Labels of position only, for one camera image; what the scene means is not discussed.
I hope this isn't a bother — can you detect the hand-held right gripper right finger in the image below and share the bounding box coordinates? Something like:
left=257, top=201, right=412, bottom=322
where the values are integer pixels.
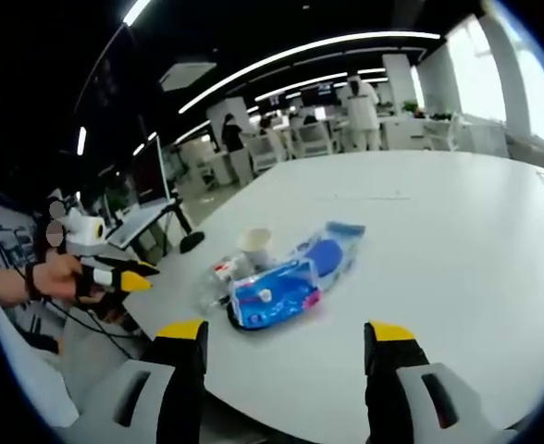
left=363, top=320, right=519, bottom=444

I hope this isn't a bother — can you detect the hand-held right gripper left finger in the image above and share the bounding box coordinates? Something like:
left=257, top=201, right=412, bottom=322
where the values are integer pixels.
left=75, top=318, right=209, bottom=444

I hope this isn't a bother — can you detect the clear plastic bottle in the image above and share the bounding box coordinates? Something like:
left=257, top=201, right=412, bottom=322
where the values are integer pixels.
left=192, top=253, right=255, bottom=316

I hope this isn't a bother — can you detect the blue printed packet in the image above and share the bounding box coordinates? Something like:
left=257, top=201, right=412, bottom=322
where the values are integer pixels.
left=228, top=258, right=325, bottom=330

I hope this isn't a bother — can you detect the white paper cup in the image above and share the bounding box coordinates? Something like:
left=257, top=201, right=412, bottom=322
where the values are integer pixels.
left=236, top=227, right=274, bottom=265

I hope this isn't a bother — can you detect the clear pouch with blue item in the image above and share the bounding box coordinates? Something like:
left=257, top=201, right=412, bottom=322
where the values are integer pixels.
left=292, top=221, right=366, bottom=293

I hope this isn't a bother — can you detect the white tabletop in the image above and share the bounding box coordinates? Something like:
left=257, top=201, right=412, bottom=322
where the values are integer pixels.
left=63, top=148, right=544, bottom=434

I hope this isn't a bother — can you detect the person's left hand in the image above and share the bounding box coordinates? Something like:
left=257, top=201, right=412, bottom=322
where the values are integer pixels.
left=33, top=253, right=98, bottom=302

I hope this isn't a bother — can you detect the white laptop stand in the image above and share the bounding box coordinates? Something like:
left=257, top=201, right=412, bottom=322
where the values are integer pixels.
left=106, top=202, right=180, bottom=249

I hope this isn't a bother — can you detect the black stand base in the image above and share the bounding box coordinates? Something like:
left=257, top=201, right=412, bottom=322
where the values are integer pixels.
left=179, top=230, right=206, bottom=253

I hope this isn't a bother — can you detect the dark monitor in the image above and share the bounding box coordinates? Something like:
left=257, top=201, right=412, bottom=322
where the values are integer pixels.
left=130, top=135, right=172, bottom=207

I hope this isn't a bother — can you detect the person's white garment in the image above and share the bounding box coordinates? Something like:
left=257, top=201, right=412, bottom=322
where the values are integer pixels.
left=0, top=295, right=80, bottom=429

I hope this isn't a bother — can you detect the white office chair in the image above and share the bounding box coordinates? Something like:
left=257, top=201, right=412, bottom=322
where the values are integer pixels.
left=246, top=133, right=286, bottom=173
left=295, top=123, right=334, bottom=159

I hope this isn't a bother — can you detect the ceiling air conditioner unit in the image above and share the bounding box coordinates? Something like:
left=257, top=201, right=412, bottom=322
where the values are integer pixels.
left=158, top=59, right=218, bottom=93

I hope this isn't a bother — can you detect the long ceiling strip light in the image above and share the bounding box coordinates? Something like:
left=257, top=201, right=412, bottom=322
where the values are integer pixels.
left=178, top=31, right=442, bottom=115

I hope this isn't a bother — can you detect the black wrist strap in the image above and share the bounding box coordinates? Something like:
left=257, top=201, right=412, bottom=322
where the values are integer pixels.
left=23, top=262, right=40, bottom=301

